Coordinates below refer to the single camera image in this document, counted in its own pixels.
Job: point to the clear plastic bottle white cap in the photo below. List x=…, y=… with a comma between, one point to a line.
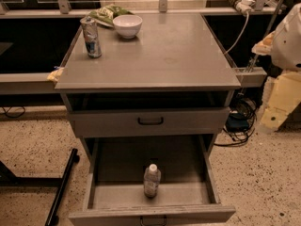
x=152, y=178

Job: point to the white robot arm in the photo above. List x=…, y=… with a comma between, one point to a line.
x=282, y=95

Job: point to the grey drawer cabinet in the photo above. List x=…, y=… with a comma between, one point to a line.
x=174, y=62

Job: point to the closed upper grey drawer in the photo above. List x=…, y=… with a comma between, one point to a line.
x=156, y=122

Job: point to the open lower grey drawer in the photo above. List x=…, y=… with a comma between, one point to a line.
x=115, y=184

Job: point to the white ceramic bowl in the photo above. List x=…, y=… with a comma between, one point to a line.
x=127, y=26

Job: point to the silver blue drink can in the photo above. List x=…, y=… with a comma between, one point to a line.
x=91, y=38

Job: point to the yellow sponge cloth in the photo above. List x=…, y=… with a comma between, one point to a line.
x=55, y=75

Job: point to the green chip bag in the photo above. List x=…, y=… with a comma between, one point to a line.
x=106, y=15

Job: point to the black metal stand leg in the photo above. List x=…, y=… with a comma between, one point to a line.
x=9, y=179

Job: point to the white power strip with cable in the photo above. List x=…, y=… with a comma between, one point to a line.
x=244, y=7

